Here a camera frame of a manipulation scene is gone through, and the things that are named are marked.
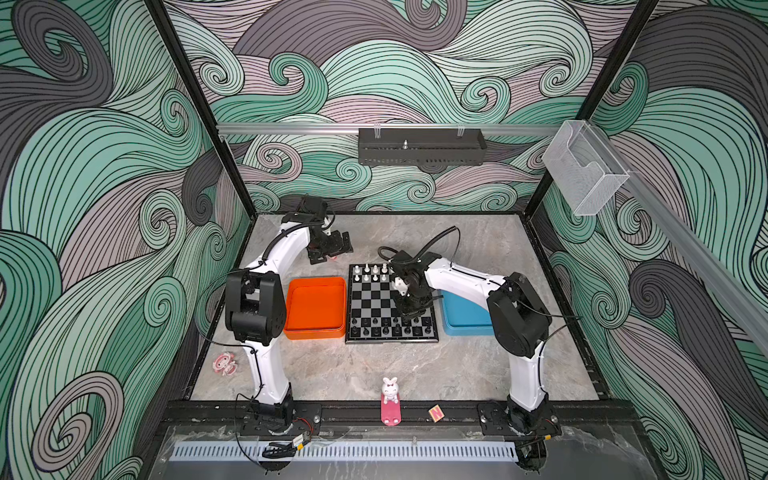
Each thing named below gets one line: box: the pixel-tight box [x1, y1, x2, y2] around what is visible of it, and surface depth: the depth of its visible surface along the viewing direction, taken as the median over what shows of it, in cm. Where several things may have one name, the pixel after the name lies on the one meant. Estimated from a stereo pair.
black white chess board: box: [345, 264, 439, 345], surface depth 91 cm
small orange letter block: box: [428, 404, 445, 423], surface depth 75 cm
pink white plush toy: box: [212, 352, 238, 376], surface depth 81 cm
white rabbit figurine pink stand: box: [380, 377, 402, 427], surface depth 74 cm
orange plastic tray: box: [284, 277, 347, 340], surface depth 94 cm
